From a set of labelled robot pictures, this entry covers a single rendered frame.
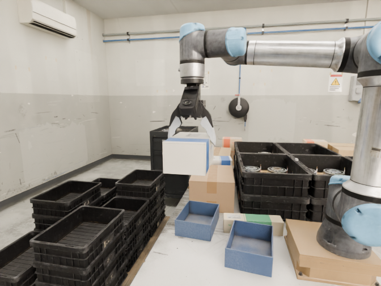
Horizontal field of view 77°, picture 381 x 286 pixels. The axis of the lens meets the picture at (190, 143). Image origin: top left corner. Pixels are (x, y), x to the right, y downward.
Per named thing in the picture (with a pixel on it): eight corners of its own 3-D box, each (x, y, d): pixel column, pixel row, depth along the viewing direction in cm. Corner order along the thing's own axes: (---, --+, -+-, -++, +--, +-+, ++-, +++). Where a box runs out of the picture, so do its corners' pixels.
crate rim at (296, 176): (313, 180, 102) (313, 175, 102) (242, 177, 106) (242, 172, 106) (288, 158, 141) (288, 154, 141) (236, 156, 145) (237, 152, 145)
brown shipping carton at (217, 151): (229, 178, 169) (230, 156, 166) (198, 176, 173) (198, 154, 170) (231, 166, 198) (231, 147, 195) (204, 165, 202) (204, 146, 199)
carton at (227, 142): (241, 145, 208) (241, 137, 207) (241, 148, 197) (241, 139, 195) (222, 144, 211) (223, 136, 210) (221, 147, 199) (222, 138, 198)
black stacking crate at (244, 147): (286, 173, 143) (288, 155, 141) (236, 171, 147) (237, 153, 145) (272, 158, 182) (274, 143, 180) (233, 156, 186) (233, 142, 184)
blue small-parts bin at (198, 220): (210, 242, 94) (210, 224, 92) (174, 235, 98) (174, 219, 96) (219, 217, 112) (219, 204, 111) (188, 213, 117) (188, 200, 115)
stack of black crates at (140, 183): (151, 239, 191) (149, 185, 183) (117, 235, 197) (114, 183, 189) (166, 215, 230) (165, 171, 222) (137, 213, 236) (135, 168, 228)
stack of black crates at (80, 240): (91, 334, 114) (84, 249, 106) (38, 322, 120) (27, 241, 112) (129, 274, 152) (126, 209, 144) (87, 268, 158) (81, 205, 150)
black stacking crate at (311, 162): (385, 205, 100) (390, 179, 98) (311, 201, 104) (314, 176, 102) (340, 175, 139) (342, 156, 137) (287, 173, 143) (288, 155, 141)
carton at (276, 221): (279, 228, 103) (280, 215, 102) (283, 236, 97) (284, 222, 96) (223, 224, 106) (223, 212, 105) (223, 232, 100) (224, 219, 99)
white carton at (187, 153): (205, 176, 65) (206, 143, 63) (163, 173, 67) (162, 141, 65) (213, 158, 84) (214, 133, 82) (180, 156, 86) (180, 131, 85)
